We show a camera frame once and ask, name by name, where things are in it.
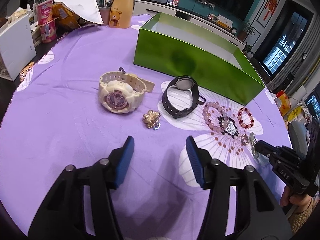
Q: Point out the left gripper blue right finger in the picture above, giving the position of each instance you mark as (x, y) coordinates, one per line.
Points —
(198, 159)

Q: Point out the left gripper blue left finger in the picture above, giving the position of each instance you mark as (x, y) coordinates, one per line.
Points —
(123, 159)

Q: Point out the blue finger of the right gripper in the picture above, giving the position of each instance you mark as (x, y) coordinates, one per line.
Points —
(267, 150)

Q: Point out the gold flower brooch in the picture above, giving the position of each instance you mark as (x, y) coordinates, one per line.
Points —
(151, 119)

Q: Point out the cream white sport watch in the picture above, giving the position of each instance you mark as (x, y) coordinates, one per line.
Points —
(121, 92)

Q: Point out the black wrist watch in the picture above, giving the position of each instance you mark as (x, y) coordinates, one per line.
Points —
(181, 97)

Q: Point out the person's right hand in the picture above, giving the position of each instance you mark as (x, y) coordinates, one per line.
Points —
(301, 201)

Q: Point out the black white bead ornament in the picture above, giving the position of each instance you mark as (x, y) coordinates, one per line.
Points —
(227, 126)

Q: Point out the yellow orange bag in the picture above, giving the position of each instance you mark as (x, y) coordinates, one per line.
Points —
(285, 104)

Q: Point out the purple floral tablecloth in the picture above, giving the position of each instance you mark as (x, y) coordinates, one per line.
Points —
(55, 119)

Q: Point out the green cardboard box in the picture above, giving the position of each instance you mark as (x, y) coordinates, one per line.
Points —
(177, 47)

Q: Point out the potted plant right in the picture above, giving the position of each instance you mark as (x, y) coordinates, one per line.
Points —
(246, 30)

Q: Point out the small alarm clock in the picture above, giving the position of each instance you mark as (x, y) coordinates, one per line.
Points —
(234, 30)

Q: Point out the red chinese knot decoration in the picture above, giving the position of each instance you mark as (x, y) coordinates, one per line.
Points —
(269, 9)

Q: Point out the pink yogurt cup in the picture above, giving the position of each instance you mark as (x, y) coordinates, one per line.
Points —
(44, 12)
(48, 31)

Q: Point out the yellow bear bottle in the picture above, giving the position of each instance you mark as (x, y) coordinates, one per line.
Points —
(121, 13)

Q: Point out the white tv cabinet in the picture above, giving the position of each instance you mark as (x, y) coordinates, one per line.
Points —
(152, 8)

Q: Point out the white small carton box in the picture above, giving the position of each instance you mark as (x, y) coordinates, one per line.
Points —
(17, 47)

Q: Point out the white paper sheet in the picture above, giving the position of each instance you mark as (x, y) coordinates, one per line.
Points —
(85, 9)

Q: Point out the pen holder cup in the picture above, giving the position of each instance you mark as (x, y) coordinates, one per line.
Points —
(104, 9)

